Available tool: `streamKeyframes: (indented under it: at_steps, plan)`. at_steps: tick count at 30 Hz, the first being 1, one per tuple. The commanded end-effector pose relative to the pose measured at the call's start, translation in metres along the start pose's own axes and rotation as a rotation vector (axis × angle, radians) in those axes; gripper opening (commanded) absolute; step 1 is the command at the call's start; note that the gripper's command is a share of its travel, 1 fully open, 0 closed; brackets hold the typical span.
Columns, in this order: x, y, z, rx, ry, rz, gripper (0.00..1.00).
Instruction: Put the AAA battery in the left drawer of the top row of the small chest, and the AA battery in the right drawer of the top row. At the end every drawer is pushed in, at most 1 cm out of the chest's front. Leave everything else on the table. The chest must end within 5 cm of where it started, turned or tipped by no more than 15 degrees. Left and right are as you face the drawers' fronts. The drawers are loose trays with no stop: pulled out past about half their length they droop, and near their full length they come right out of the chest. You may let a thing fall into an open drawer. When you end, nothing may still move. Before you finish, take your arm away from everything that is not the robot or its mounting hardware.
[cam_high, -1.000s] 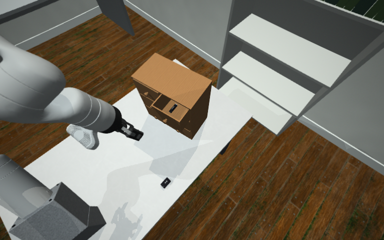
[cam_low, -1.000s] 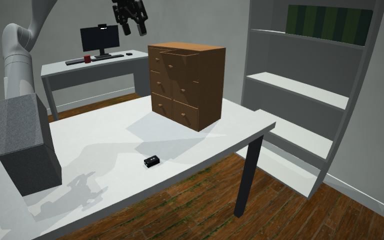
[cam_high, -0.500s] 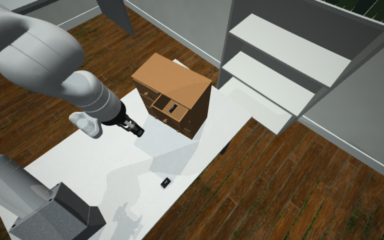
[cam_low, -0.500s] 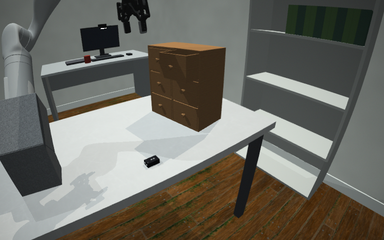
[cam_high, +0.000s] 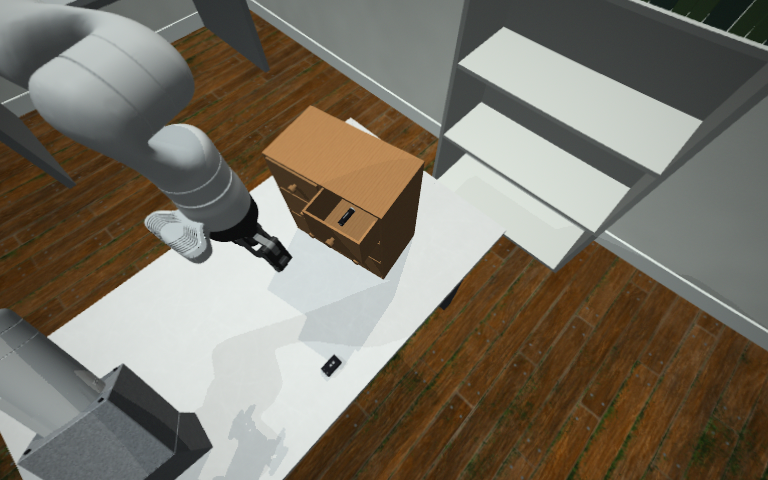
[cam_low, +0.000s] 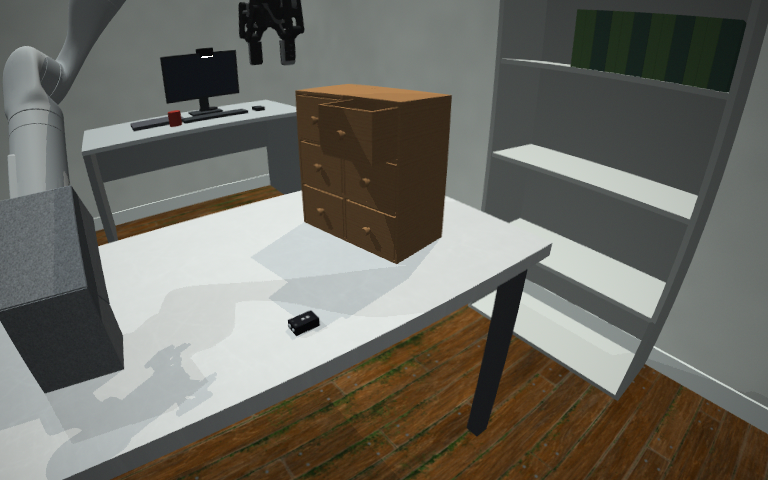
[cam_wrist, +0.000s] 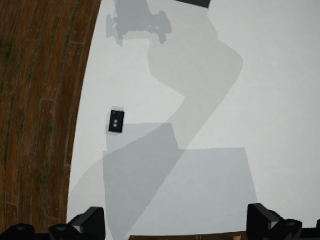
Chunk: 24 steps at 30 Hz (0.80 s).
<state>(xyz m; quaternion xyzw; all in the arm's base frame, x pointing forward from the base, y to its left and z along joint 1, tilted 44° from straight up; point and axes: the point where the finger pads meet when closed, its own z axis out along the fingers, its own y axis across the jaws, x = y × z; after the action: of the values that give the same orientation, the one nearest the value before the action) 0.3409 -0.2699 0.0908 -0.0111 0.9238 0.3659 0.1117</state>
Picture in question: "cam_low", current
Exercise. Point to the brown wooden chest of drawers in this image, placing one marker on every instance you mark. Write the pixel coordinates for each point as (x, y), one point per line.
(422, 157)

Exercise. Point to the black 9v battery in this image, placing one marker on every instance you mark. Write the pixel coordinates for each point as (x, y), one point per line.
(303, 322)

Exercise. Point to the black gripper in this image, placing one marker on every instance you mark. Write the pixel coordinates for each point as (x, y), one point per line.
(272, 10)

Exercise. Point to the brown wooden drawer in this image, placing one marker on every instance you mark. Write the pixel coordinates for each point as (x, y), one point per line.
(308, 113)
(364, 137)
(324, 210)
(328, 174)
(379, 189)
(371, 228)

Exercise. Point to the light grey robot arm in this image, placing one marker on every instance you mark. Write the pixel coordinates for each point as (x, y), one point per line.
(37, 159)

